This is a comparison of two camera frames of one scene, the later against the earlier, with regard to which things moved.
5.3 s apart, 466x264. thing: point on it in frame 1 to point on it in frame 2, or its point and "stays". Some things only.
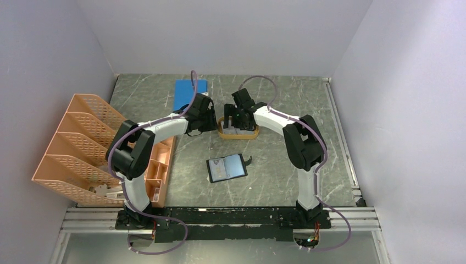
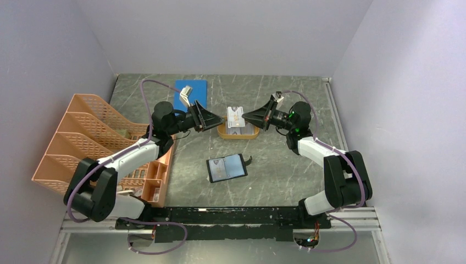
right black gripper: [229, 110] to [262, 116]
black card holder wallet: [225, 168] stays
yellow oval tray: [237, 136] stays
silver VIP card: [217, 169] stays
